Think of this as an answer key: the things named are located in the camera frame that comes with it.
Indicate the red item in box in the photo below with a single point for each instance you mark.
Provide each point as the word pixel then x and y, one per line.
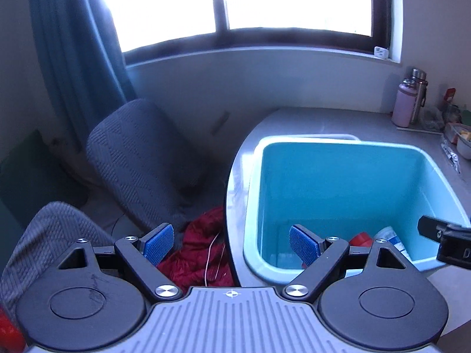
pixel 361 239

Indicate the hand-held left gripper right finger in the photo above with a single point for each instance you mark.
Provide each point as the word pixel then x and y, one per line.
pixel 303 244

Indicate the grey desktop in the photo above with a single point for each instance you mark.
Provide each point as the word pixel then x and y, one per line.
pixel 331 121

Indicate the blue curtain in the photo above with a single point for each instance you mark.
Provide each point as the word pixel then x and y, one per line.
pixel 73 62

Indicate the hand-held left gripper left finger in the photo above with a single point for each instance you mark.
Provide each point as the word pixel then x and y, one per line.
pixel 159 244

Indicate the blue plastic storage box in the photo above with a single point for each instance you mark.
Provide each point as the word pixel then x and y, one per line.
pixel 331 184

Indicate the pink bottle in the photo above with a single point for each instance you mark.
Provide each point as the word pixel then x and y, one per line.
pixel 402 106

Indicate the white bottle with blue label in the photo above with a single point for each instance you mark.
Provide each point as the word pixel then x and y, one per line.
pixel 390 236

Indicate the red label package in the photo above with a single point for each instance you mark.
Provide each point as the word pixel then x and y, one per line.
pixel 449 95

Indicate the clear plastic bag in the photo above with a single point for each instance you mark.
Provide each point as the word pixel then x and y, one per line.
pixel 436 117

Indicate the red cloth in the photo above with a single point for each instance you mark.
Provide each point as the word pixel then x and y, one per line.
pixel 195 242

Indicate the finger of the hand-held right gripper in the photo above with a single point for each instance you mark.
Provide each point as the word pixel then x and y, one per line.
pixel 428 226

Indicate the silver foil wrapper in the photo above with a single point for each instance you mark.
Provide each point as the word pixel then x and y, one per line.
pixel 450 156

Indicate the white food container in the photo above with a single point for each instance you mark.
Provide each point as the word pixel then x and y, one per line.
pixel 460 138

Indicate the window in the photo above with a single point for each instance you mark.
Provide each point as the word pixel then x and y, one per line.
pixel 294 0

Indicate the small white sill device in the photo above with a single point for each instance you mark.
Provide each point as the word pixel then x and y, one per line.
pixel 381 52

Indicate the grey fabric chair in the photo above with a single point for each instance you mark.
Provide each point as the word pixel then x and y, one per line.
pixel 147 154
pixel 48 228

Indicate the steel thermos flask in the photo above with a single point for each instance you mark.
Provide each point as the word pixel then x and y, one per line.
pixel 418 92

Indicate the red plastic object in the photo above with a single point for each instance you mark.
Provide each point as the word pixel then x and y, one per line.
pixel 9 332

